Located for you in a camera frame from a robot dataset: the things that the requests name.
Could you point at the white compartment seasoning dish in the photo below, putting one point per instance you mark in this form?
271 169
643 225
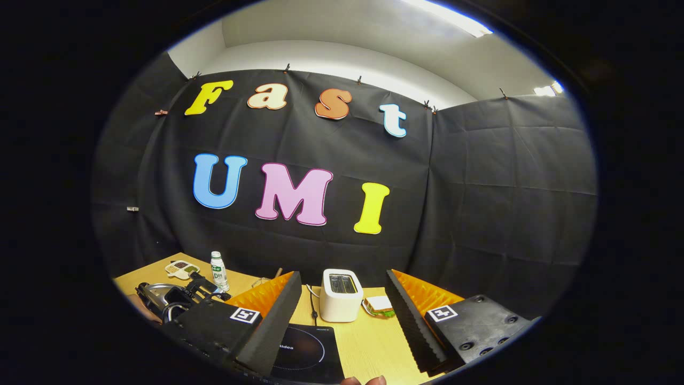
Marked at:
181 269

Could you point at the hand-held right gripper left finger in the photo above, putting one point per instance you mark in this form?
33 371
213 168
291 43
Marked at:
278 326

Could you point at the small white drink bottle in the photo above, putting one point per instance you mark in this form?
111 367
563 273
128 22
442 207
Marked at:
219 275

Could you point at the black induction cooktop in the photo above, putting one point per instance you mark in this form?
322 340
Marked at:
310 366

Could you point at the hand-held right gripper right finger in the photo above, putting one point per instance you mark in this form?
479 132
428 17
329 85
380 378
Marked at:
409 321

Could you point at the ceiling light panel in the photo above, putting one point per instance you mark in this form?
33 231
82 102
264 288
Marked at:
548 89

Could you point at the black backdrop cloth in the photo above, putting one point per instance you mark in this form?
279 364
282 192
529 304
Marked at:
320 144

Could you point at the sandwich with lettuce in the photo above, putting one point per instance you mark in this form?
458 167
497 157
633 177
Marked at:
379 305

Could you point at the stainless steel pot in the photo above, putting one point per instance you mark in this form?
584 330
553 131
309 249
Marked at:
160 294

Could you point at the white toaster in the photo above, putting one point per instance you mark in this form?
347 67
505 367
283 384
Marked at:
341 307

